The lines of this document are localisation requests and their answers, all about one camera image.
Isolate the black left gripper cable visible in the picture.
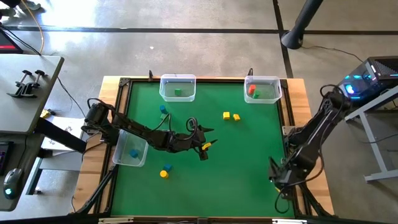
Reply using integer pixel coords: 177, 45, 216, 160
185, 116, 199, 132

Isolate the black diagonal frame strut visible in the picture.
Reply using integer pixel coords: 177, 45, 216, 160
294, 183, 332, 217
68, 164, 119, 216

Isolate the black screw clamp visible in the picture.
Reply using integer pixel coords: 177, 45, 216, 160
18, 70, 46, 99
6, 70, 34, 99

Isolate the black device with red strip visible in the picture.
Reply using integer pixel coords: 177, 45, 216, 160
0, 29, 24, 54

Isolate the black keyboard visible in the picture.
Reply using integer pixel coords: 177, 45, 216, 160
0, 141, 15, 177

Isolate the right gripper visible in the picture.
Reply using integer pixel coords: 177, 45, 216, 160
268, 157, 302, 199

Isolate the white metal bracket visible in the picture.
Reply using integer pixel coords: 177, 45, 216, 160
272, 218, 308, 224

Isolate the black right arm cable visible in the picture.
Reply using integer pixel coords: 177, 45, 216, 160
274, 186, 292, 215

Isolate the black floor stand pole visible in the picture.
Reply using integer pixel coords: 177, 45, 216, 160
280, 0, 324, 50

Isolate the black desk leg beam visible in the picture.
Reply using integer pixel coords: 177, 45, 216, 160
35, 118, 88, 153

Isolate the black desk cable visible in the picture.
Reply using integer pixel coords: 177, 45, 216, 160
57, 77, 87, 118

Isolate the clear plastic bin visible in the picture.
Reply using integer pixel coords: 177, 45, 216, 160
112, 129, 149, 168
243, 75, 283, 105
159, 73, 197, 103

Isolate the white sheet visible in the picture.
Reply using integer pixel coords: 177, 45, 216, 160
42, 116, 86, 152

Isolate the yellow floor cable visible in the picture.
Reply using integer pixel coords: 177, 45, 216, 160
20, 0, 45, 55

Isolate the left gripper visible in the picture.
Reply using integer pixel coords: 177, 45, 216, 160
180, 124, 219, 161

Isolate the grey metal table frame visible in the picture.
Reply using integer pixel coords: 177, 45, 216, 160
343, 85, 398, 183

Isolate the black table frame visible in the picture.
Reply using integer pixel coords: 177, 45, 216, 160
98, 76, 308, 224

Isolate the silver aluminium extrusion piece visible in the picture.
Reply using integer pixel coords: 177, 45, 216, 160
98, 217, 134, 223

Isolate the green table mat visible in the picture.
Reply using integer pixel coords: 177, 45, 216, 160
110, 81, 295, 218

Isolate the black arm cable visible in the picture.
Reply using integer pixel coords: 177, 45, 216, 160
274, 186, 292, 215
149, 112, 172, 133

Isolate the dark grey desk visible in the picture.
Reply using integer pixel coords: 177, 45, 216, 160
0, 133, 43, 212

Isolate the black computer with lights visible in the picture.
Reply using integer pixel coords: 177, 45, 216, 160
337, 55, 398, 102

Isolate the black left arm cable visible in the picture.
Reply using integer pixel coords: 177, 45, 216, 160
149, 112, 172, 133

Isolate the black floor cable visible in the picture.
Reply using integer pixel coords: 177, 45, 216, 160
300, 45, 364, 63

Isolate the black computer mouse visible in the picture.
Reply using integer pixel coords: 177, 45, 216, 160
2, 167, 24, 200

